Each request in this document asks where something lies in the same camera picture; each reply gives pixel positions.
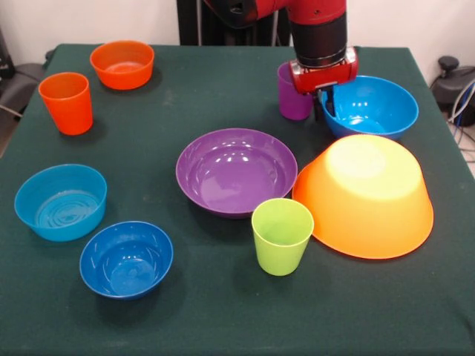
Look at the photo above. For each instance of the large yellow-orange bowl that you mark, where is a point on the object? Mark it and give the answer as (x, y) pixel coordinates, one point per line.
(371, 222)

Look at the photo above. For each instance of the dark green tablecloth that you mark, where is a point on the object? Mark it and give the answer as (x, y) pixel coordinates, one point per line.
(334, 296)

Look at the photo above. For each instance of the orange cup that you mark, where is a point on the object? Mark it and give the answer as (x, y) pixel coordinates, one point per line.
(70, 115)

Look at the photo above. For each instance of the large light blue bowl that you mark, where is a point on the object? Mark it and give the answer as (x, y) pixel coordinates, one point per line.
(371, 100)

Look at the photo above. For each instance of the purple cup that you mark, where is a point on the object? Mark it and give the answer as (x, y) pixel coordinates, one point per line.
(291, 105)

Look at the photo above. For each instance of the purple bowl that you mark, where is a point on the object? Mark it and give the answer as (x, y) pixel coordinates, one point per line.
(237, 178)

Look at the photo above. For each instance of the flat-bottomed light blue bowl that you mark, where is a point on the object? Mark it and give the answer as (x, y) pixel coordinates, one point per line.
(26, 207)

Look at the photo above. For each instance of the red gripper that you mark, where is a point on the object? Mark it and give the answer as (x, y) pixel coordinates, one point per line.
(323, 79)

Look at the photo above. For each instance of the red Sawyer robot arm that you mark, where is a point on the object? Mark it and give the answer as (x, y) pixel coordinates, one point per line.
(319, 33)

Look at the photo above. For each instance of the dark blue bowl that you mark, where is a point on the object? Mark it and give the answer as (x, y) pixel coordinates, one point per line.
(126, 267)

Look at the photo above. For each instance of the small orange bowl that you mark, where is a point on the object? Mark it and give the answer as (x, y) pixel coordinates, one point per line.
(122, 78)

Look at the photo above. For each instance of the green cup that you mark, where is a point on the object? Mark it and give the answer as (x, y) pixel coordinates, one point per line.
(278, 259)

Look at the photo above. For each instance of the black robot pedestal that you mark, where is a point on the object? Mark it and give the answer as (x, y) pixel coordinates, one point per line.
(189, 22)

